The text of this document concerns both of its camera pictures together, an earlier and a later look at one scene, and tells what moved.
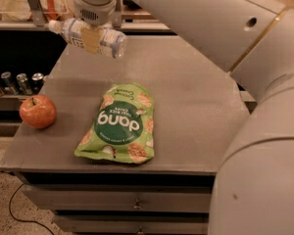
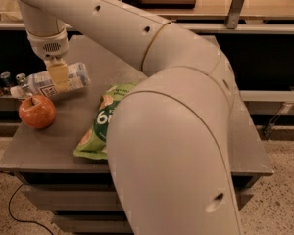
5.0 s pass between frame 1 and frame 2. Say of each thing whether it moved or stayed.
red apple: stayed
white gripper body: moved
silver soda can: stayed
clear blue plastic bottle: moved
